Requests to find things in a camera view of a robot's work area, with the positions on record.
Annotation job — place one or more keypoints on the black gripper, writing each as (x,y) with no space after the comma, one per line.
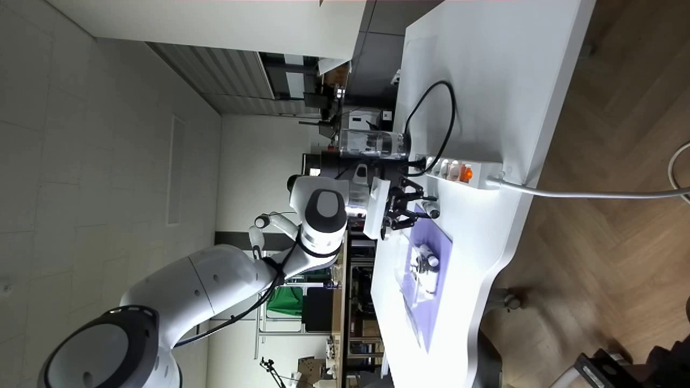
(399,206)

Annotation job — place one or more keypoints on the small white background robot arm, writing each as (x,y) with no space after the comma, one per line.
(277,225)

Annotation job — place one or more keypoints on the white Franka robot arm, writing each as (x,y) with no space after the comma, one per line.
(208,286)

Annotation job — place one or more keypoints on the purple flat box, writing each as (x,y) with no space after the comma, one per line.
(438,315)

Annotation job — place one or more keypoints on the black box under shelf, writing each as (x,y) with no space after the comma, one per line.
(318,311)

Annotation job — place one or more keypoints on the black power plug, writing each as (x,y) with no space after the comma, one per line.
(414,166)

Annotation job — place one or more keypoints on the large bottle white label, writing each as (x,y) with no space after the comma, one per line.
(428,259)

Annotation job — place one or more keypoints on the white power strip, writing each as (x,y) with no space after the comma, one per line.
(477,170)

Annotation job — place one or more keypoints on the cluttered equipment desk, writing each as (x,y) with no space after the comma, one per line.
(359,126)

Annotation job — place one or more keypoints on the green cloth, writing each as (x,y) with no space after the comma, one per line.
(288,299)

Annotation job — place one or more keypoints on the black chair base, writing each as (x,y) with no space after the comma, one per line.
(633,366)

